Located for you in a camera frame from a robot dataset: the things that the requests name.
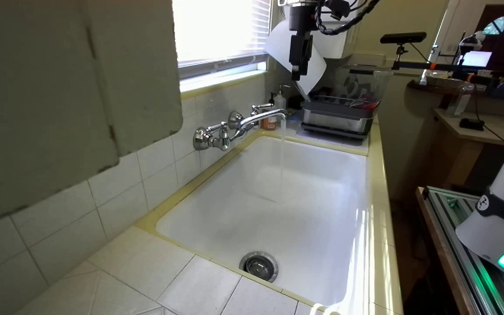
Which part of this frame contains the white tripod pole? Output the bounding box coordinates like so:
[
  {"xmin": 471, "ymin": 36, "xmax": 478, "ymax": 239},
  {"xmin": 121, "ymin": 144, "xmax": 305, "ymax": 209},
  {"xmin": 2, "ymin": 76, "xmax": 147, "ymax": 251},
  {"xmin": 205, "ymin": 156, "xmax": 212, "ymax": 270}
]
[{"xmin": 417, "ymin": 0, "xmax": 460, "ymax": 90}]

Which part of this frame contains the small beige cabinet door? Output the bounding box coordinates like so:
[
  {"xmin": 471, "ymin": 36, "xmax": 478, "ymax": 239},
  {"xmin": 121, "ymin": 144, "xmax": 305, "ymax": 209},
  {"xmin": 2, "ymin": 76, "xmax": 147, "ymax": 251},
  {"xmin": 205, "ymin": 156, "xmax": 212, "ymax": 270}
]
[{"xmin": 82, "ymin": 0, "xmax": 186, "ymax": 158}]

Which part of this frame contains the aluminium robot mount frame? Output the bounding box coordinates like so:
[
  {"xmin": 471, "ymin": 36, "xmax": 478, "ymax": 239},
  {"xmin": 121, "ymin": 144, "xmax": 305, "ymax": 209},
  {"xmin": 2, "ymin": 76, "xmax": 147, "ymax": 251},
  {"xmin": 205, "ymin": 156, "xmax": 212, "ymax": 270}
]
[{"xmin": 415, "ymin": 184, "xmax": 504, "ymax": 315}]

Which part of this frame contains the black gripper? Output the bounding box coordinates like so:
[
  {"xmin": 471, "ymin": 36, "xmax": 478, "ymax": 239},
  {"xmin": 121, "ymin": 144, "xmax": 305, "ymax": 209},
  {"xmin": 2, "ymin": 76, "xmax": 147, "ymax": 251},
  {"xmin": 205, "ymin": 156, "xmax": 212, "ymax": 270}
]
[{"xmin": 287, "ymin": 4, "xmax": 317, "ymax": 83}]

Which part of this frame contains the white window blind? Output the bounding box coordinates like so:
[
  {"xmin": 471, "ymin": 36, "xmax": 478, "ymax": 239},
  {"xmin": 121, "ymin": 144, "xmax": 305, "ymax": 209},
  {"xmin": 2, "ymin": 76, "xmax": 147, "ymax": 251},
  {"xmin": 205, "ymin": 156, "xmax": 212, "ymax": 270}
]
[{"xmin": 170, "ymin": 0, "xmax": 273, "ymax": 71}]

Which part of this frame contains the chrome faucet spout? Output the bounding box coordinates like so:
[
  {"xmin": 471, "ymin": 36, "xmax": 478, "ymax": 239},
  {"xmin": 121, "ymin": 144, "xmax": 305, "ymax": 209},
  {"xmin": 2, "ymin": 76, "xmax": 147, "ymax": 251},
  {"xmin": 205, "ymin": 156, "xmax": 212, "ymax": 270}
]
[{"xmin": 240, "ymin": 106, "xmax": 289, "ymax": 132}]

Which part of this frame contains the small lit monitor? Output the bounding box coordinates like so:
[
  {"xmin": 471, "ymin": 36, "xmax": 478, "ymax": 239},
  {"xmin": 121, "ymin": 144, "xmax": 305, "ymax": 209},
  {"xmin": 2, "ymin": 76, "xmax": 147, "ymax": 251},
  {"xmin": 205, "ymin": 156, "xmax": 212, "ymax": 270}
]
[{"xmin": 453, "ymin": 48, "xmax": 495, "ymax": 71}]

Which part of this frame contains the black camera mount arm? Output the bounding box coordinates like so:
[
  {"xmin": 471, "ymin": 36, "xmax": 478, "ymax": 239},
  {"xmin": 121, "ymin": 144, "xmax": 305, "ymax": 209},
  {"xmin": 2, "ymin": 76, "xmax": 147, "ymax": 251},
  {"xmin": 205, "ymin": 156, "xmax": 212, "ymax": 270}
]
[{"xmin": 390, "ymin": 43, "xmax": 460, "ymax": 76}]

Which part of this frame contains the chrome faucet valve body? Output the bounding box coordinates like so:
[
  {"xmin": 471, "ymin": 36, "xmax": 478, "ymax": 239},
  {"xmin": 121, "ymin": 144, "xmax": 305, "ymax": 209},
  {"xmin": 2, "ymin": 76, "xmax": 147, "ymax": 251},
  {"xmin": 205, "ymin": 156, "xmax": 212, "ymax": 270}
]
[{"xmin": 205, "ymin": 109, "xmax": 254, "ymax": 153}]

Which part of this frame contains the chrome tap handle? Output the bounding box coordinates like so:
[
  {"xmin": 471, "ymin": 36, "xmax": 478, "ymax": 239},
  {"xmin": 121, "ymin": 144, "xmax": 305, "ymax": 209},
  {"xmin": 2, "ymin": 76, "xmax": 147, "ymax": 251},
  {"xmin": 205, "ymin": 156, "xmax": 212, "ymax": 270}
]
[
  {"xmin": 191, "ymin": 125, "xmax": 214, "ymax": 153},
  {"xmin": 250, "ymin": 102, "xmax": 277, "ymax": 116}
]

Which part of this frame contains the wooden desk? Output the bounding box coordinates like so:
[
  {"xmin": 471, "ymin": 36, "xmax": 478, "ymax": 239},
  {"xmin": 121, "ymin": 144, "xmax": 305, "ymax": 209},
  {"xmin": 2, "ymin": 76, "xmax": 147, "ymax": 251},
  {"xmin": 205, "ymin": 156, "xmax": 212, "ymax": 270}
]
[{"xmin": 432, "ymin": 106, "xmax": 504, "ymax": 198}]

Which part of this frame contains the soap dispenser bottle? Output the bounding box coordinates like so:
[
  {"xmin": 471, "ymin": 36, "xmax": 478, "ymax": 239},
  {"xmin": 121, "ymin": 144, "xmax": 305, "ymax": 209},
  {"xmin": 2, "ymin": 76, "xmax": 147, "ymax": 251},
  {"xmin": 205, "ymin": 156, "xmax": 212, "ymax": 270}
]
[{"xmin": 259, "ymin": 92, "xmax": 291, "ymax": 132}]

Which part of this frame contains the dark shelf board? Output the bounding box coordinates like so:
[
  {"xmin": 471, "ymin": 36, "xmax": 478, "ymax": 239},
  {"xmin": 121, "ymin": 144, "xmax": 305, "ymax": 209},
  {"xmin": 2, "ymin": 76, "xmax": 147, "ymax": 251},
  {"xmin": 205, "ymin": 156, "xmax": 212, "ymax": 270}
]
[{"xmin": 406, "ymin": 76, "xmax": 504, "ymax": 102}]

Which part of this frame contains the metal sink drain strainer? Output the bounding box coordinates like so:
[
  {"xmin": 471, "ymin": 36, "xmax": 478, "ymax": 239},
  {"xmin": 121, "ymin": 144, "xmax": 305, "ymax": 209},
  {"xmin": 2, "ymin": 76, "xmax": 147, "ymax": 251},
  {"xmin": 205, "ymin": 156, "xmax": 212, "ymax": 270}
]
[{"xmin": 238, "ymin": 251, "xmax": 280, "ymax": 286}]

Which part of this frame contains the large beige cabinet door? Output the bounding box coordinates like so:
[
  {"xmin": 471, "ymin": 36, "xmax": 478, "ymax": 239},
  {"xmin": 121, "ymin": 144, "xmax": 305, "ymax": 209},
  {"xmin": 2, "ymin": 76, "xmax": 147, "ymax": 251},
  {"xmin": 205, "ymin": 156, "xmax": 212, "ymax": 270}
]
[{"xmin": 0, "ymin": 0, "xmax": 121, "ymax": 235}]

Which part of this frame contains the small black device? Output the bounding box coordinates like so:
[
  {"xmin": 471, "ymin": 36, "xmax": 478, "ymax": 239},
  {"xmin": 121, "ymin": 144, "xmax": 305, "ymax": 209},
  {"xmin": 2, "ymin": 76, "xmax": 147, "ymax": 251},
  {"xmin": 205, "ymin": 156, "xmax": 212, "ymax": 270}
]
[{"xmin": 459, "ymin": 118, "xmax": 487, "ymax": 132}]

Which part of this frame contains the black stereo camera bar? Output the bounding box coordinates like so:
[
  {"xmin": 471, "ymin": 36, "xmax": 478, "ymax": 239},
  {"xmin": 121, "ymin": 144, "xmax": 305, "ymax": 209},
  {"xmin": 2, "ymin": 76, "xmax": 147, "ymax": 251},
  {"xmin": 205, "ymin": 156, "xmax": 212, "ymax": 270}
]
[{"xmin": 378, "ymin": 30, "xmax": 429, "ymax": 46}]

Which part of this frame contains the white sink basin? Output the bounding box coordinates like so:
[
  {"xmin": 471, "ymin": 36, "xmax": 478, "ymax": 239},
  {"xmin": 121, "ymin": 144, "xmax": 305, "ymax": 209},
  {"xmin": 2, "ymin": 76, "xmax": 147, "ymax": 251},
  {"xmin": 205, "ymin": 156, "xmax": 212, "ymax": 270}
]
[{"xmin": 154, "ymin": 132, "xmax": 373, "ymax": 309}]

